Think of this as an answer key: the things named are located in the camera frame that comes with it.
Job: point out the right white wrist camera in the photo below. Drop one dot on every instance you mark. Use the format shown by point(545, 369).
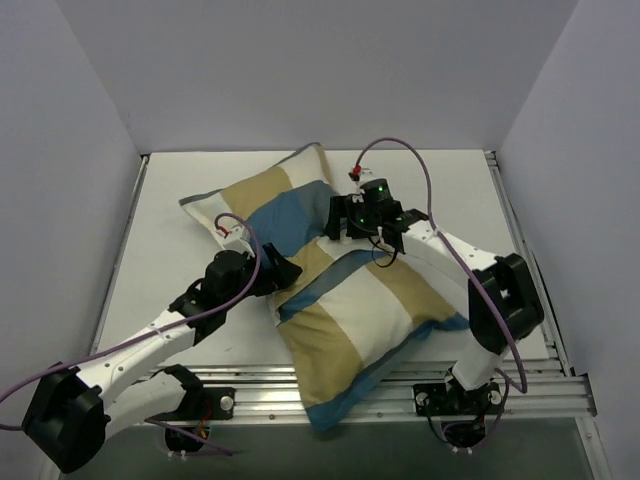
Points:
point(360, 175)

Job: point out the checked blue beige pillowcase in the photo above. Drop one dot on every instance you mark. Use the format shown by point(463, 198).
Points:
point(346, 321)

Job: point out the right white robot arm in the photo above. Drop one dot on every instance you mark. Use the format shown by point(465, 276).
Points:
point(503, 304)

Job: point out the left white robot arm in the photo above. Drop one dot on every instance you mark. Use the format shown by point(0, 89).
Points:
point(76, 409)

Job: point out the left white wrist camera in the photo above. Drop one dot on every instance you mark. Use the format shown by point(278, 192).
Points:
point(237, 239)

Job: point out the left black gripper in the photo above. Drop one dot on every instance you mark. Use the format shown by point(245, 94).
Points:
point(273, 267)

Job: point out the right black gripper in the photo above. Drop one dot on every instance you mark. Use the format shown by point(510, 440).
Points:
point(343, 218)

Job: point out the aluminium rail frame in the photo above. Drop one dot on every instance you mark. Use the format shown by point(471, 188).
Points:
point(167, 250)

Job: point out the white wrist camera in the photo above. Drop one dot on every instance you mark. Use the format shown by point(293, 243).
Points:
point(360, 175)
point(237, 239)

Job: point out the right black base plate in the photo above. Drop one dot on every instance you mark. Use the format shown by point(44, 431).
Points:
point(443, 400)

